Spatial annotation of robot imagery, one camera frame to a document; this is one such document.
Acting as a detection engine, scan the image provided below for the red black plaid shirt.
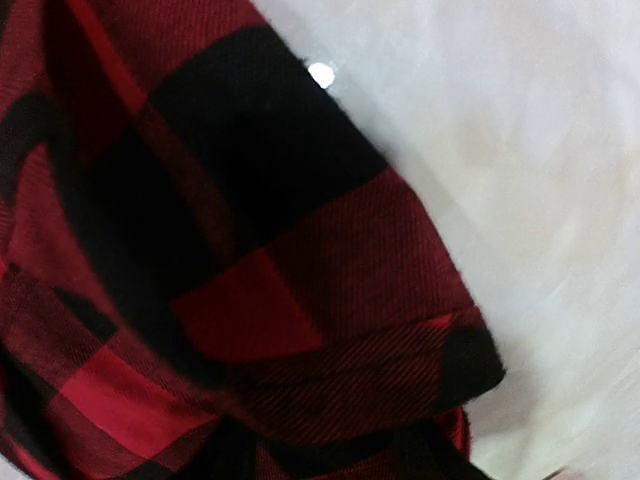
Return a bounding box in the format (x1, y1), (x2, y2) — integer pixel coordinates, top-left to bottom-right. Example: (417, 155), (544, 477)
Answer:
(1, 1), (504, 479)

